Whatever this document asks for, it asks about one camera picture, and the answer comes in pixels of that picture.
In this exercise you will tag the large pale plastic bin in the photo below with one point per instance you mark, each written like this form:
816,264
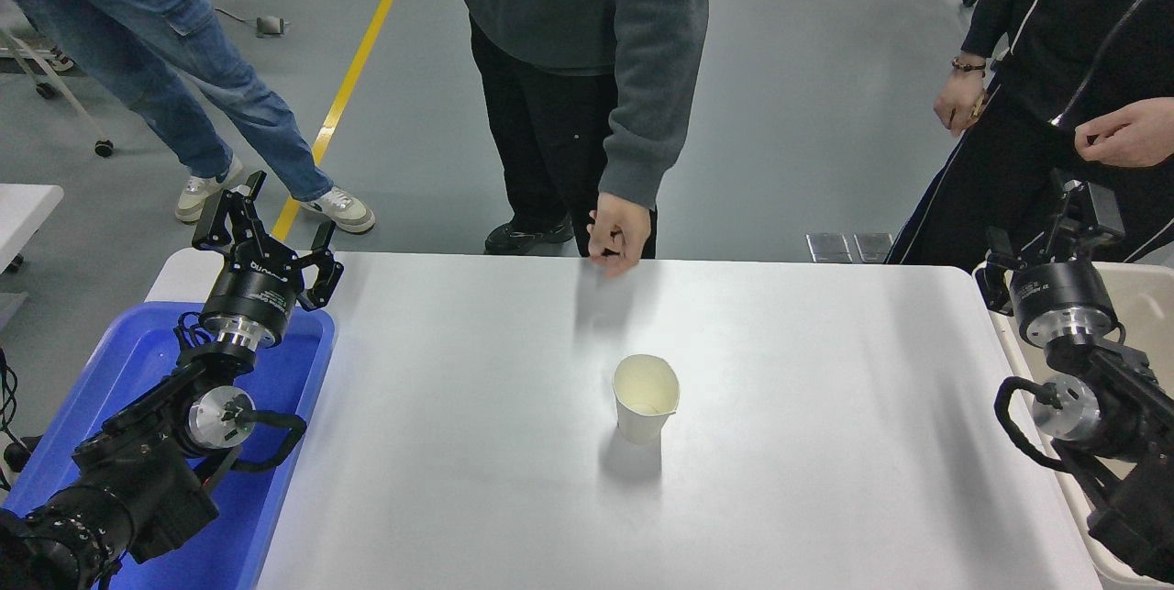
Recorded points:
1146,296

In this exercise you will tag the person's right hand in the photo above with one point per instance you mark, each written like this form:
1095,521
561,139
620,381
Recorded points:
958,104

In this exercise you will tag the white paper cup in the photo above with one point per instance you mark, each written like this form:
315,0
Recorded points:
642,420

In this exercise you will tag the white side table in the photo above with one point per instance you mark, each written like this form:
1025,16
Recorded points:
23,214

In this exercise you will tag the blue plastic tray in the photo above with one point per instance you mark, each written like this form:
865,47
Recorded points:
275,365

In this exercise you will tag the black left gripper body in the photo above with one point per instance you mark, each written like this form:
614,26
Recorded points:
252,292

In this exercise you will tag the person's left hand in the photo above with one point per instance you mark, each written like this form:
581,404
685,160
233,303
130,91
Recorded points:
622,232
1133,133

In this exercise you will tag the grey wheeled chair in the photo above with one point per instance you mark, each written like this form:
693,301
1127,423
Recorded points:
78,108

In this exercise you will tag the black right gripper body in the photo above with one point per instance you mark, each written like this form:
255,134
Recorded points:
1059,292

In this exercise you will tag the small grey floor device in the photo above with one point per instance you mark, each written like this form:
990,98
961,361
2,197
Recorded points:
270,25

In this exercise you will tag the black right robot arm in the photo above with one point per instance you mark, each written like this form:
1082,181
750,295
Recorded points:
1133,388

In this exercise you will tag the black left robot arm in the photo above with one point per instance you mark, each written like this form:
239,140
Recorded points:
138,480

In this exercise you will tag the person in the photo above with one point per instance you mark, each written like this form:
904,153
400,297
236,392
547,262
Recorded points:
1055,21
183,67
569,3

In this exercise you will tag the metal floor socket plate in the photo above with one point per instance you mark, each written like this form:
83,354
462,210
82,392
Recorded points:
829,247
873,247

